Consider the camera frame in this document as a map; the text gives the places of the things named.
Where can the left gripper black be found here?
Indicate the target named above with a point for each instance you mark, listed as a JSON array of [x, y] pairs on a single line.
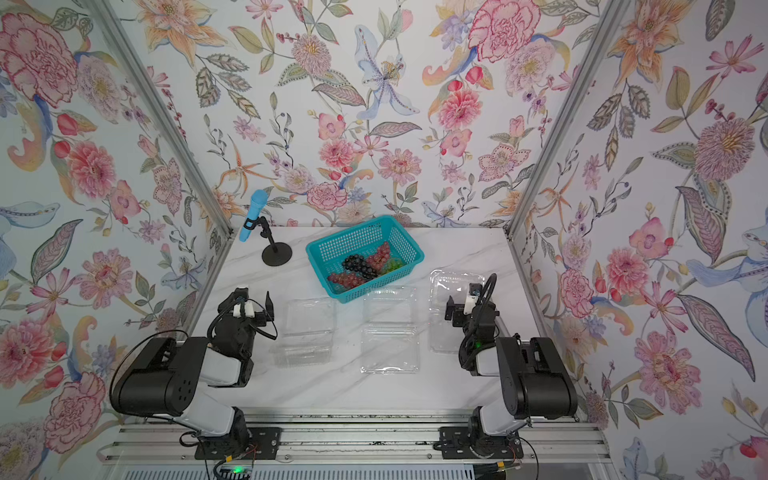
[[262, 321]]

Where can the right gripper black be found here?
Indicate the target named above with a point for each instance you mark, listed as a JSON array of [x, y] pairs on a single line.
[[460, 311]]

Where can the clear clamshell container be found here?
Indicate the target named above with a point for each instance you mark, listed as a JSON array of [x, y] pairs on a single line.
[[444, 338], [390, 334], [306, 333]]

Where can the black grape bunch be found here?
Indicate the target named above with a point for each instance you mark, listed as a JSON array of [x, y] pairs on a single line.
[[360, 266]]

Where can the teal plastic mesh basket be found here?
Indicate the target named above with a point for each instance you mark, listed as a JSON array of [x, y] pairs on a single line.
[[327, 254]]

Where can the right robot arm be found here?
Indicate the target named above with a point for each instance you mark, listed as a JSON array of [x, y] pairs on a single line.
[[534, 381]]

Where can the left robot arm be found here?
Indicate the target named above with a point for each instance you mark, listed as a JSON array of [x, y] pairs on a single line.
[[172, 379]]

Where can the black microphone stand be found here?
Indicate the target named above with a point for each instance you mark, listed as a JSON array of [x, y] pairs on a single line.
[[275, 253]]

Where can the green grape bunch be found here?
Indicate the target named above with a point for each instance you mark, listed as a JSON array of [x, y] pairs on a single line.
[[391, 265]]

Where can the red grape bunch back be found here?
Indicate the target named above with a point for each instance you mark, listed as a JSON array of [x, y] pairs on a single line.
[[378, 260]]

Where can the red grape bunch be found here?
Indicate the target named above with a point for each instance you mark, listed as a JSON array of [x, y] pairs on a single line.
[[378, 260], [346, 280]]

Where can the red grape bunch front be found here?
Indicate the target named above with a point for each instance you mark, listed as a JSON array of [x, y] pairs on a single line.
[[346, 280]]

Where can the blue microphone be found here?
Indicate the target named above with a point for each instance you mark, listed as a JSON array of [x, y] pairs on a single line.
[[258, 202]]

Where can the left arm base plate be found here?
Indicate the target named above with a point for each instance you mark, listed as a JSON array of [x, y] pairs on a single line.
[[256, 443]]

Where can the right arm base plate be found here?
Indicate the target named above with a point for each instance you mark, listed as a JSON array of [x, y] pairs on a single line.
[[460, 443]]

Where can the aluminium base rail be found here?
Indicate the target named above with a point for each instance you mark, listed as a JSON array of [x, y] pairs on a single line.
[[359, 437]]

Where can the left aluminium frame post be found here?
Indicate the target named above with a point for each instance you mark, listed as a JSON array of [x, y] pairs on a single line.
[[136, 72]]

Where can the aluminium frame post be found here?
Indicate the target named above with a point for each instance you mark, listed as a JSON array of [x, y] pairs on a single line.
[[606, 28], [136, 72]]

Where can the right aluminium frame post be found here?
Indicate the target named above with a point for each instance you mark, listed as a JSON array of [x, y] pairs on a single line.
[[606, 28]]

